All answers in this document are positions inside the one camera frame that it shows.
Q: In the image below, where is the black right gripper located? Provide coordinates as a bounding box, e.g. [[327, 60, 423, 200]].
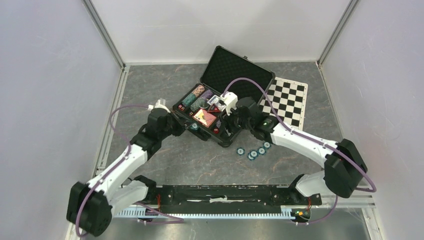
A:
[[218, 103, 253, 137]]

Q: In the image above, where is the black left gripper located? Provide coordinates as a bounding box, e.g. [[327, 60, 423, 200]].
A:
[[158, 108, 194, 140]]

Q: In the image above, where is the teal poker chip stack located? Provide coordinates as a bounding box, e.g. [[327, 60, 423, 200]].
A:
[[181, 93, 197, 107]]

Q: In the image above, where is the green yellow blue chip stack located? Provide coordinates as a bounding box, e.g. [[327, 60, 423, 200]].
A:
[[190, 97, 208, 112]]

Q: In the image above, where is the pink poker chip stack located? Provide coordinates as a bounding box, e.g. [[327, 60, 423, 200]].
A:
[[191, 84, 205, 98]]

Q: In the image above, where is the purple poker chip stack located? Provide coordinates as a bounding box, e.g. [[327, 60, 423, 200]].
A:
[[199, 89, 214, 101]]

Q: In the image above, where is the black poker case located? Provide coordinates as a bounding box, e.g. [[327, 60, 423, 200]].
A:
[[172, 45, 276, 148]]

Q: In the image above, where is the black red all-in triangle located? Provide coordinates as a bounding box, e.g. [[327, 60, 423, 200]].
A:
[[207, 104, 221, 113]]

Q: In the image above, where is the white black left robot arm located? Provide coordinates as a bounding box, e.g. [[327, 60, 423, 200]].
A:
[[66, 106, 189, 238]]

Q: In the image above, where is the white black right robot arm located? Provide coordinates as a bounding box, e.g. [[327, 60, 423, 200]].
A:
[[224, 97, 368, 204]]

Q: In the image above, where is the red playing card deck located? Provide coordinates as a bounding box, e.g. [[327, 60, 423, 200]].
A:
[[193, 109, 217, 128]]

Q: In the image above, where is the blue playing card deck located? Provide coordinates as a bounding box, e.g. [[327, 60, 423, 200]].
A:
[[207, 95, 226, 111]]

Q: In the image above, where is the green 50 chip middle right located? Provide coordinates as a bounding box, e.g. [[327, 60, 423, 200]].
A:
[[263, 141, 271, 149]]

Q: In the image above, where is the green 50 chip lower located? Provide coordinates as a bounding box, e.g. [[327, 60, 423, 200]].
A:
[[257, 147, 267, 156]]

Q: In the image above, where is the green 50 chip near chessboard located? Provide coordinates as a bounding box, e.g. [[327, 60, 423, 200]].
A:
[[247, 154, 255, 161]]

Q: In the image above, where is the black white chessboard mat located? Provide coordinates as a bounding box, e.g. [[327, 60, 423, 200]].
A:
[[259, 77, 308, 130]]

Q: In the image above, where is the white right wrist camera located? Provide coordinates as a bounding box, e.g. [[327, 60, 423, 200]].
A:
[[219, 92, 238, 116]]

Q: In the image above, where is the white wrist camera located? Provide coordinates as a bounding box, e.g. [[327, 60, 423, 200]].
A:
[[219, 92, 238, 116], [147, 98, 171, 113]]

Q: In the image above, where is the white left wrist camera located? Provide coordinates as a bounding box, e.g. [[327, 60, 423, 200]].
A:
[[147, 98, 171, 113]]

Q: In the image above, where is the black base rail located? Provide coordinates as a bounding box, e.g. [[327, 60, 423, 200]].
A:
[[141, 184, 323, 215]]

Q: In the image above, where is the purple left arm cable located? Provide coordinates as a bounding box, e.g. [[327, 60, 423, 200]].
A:
[[75, 104, 185, 238]]

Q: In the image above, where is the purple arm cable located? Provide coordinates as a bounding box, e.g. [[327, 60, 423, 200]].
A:
[[75, 104, 185, 238], [221, 77, 377, 226]]

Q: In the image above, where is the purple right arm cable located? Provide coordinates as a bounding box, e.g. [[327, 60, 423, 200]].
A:
[[221, 77, 377, 226]]

